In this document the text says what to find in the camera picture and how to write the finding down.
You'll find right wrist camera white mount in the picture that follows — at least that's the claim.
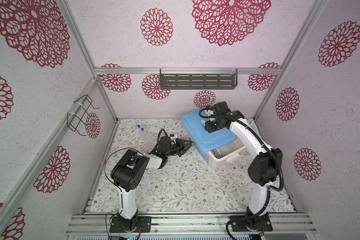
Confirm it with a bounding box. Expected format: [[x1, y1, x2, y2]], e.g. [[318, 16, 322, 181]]
[[204, 109, 216, 119]]

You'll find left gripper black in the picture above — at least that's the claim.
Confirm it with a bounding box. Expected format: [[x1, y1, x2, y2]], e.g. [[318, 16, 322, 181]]
[[165, 137, 192, 157]]

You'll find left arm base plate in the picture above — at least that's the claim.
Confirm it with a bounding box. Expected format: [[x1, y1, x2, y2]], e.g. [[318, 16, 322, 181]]
[[109, 216, 152, 233]]

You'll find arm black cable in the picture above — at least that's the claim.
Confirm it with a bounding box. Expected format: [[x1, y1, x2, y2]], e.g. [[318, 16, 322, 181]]
[[198, 106, 286, 240], [103, 128, 169, 238]]

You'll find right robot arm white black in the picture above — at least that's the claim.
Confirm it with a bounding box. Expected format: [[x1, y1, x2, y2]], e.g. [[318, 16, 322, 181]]
[[199, 102, 284, 220]]

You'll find dark grey wall shelf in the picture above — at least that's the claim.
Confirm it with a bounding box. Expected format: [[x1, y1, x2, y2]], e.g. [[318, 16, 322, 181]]
[[159, 69, 238, 90]]

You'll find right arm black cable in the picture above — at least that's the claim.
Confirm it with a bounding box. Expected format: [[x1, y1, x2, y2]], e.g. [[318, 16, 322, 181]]
[[198, 106, 286, 240]]

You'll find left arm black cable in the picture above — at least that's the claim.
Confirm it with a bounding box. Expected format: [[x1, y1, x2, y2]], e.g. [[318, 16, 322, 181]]
[[103, 128, 169, 238]]

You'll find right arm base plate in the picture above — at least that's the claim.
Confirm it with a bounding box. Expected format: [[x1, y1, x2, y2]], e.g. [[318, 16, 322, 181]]
[[230, 213, 273, 232]]

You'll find blue plastic lid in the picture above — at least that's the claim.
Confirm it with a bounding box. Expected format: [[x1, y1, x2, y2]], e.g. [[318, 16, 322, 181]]
[[180, 108, 238, 153]]

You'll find aluminium rail base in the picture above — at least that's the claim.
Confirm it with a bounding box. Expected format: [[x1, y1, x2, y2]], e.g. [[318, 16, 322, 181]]
[[65, 211, 319, 240]]

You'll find white plastic bin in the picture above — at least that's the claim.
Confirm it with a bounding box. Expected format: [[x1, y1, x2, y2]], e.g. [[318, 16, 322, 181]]
[[206, 139, 247, 171]]

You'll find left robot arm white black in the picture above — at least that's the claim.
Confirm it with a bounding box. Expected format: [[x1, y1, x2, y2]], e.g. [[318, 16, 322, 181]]
[[110, 135, 193, 222]]

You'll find black wire wall basket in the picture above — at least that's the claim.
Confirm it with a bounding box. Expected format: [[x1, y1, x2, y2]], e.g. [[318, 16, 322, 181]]
[[66, 95, 99, 137]]

